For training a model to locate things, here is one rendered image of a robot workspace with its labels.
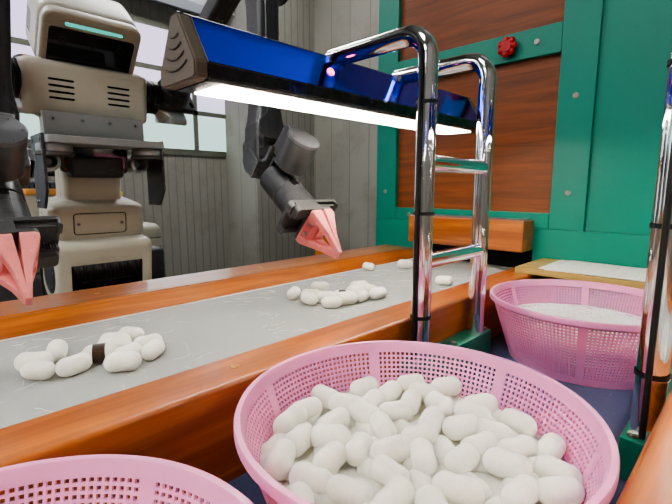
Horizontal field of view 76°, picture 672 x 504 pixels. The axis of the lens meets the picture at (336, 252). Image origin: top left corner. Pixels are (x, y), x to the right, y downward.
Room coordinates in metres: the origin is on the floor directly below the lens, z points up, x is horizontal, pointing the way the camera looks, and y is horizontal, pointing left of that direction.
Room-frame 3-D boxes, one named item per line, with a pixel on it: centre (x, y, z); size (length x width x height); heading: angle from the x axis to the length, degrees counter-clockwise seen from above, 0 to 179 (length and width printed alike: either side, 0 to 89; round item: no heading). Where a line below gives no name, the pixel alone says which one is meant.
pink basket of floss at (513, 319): (0.62, -0.37, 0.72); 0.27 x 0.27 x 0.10
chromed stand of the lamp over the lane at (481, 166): (0.64, -0.10, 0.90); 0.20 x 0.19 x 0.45; 135
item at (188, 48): (0.70, -0.05, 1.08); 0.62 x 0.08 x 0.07; 135
